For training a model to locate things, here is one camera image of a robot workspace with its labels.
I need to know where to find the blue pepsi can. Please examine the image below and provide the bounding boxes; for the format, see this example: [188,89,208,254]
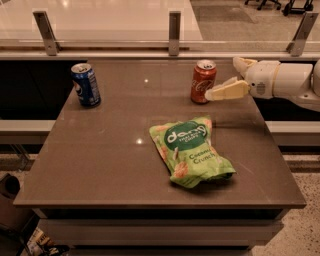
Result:
[71,63,101,107]

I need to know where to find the office chair base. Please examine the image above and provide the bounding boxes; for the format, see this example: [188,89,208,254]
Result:
[244,0,314,16]

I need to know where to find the right metal railing bracket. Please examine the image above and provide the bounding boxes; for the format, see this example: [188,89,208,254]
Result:
[286,11,318,57]

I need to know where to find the left metal railing bracket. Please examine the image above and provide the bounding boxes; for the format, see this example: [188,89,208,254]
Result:
[33,11,60,56]

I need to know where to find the green chips bag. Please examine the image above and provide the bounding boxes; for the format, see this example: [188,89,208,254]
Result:
[149,116,235,189]

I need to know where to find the middle metal railing bracket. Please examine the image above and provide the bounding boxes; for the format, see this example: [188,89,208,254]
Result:
[168,11,181,56]

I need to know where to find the metal railing bracket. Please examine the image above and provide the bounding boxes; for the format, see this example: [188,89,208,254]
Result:
[33,11,60,56]
[168,11,181,56]
[286,11,318,57]

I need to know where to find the orange coke can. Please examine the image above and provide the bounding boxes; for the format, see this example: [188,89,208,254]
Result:
[191,59,217,104]

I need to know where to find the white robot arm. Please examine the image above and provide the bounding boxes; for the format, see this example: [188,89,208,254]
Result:
[205,57,320,112]

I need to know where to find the dark bin at left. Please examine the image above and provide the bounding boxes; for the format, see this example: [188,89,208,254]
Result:
[0,174,37,234]

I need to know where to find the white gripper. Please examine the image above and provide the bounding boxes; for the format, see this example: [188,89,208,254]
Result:
[205,57,280,101]

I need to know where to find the packages under table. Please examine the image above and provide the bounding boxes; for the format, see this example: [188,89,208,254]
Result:
[25,228,70,256]

